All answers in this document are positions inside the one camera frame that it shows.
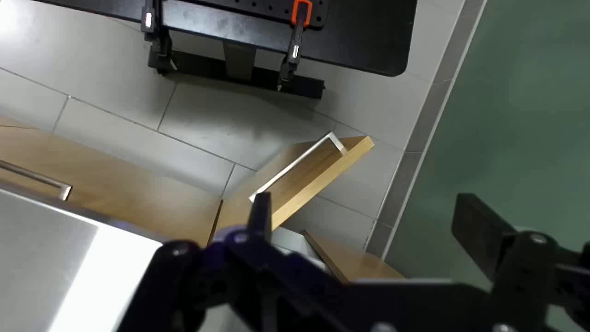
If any black work table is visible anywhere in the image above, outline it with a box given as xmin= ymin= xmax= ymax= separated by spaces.
xmin=35 ymin=0 xmax=420 ymax=102

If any stainless steel countertop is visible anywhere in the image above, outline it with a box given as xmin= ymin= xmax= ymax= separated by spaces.
xmin=0 ymin=187 xmax=162 ymax=332

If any open wooden cabinet door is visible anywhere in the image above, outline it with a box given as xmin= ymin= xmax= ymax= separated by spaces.
xmin=216 ymin=135 xmax=378 ymax=235

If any metal bar door handle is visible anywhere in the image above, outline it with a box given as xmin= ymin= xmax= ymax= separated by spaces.
xmin=0 ymin=159 xmax=76 ymax=203

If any metal handle of open door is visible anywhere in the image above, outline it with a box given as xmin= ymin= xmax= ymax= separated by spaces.
xmin=247 ymin=132 xmax=347 ymax=205

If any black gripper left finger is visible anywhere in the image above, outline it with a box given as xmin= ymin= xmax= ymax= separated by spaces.
xmin=247 ymin=191 xmax=275 ymax=240

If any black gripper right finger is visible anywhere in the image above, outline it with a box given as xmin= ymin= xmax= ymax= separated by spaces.
xmin=450 ymin=192 xmax=520 ymax=285

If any black clamp with orange tip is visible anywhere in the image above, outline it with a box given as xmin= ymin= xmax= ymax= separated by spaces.
xmin=138 ymin=0 xmax=181 ymax=78
xmin=275 ymin=0 xmax=317 ymax=95

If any black perforated mounting board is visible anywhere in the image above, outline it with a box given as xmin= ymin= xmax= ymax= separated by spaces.
xmin=199 ymin=0 xmax=328 ymax=32

